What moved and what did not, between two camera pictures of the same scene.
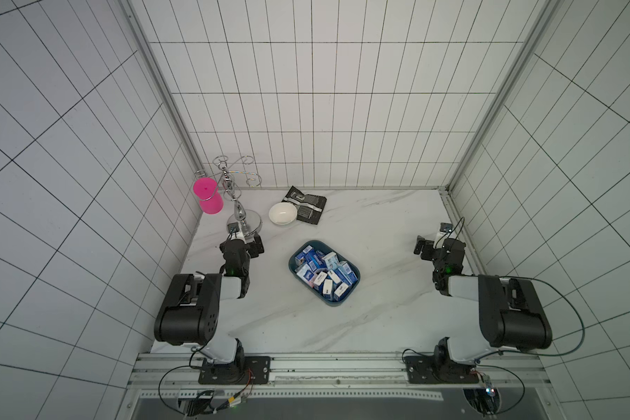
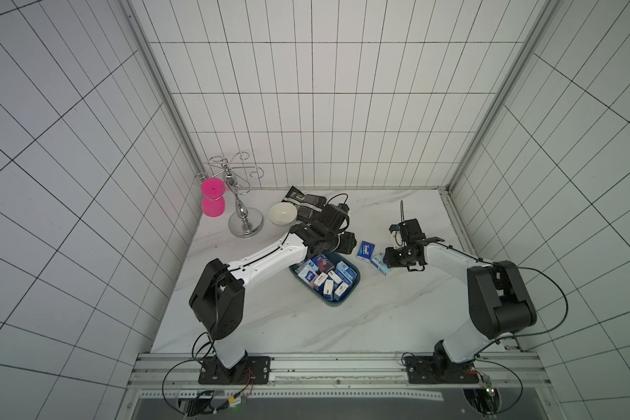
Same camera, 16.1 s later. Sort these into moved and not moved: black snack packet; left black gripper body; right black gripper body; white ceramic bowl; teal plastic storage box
Moved: right black gripper body; left black gripper body
Not moved: teal plastic storage box; black snack packet; white ceramic bowl
